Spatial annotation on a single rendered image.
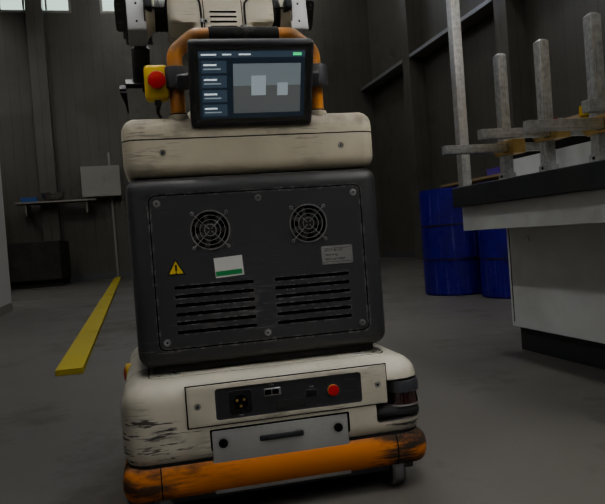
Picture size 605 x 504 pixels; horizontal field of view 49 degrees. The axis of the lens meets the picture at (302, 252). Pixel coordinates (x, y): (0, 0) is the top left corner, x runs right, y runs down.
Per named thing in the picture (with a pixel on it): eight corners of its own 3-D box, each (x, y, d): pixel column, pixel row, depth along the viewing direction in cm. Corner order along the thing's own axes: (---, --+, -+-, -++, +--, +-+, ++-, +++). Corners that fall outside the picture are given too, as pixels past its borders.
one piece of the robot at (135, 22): (147, 30, 175) (143, -11, 176) (127, 30, 174) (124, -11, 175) (147, 46, 184) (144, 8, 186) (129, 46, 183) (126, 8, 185)
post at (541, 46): (548, 185, 217) (538, 37, 216) (542, 186, 220) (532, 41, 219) (557, 185, 218) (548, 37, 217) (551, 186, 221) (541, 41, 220)
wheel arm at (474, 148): (446, 156, 231) (445, 144, 231) (442, 157, 234) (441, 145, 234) (555, 151, 242) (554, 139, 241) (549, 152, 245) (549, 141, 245)
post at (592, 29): (600, 177, 193) (590, 10, 192) (592, 178, 196) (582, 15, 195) (611, 176, 194) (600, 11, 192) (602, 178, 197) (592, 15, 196)
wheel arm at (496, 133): (482, 141, 207) (482, 127, 206) (477, 142, 210) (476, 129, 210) (602, 136, 217) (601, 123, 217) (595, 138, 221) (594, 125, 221)
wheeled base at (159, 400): (434, 469, 140) (425, 352, 140) (123, 519, 126) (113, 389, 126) (344, 399, 206) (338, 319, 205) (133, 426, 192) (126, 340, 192)
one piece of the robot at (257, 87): (332, 146, 145) (338, 39, 136) (169, 154, 138) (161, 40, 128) (319, 133, 155) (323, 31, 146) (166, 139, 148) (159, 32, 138)
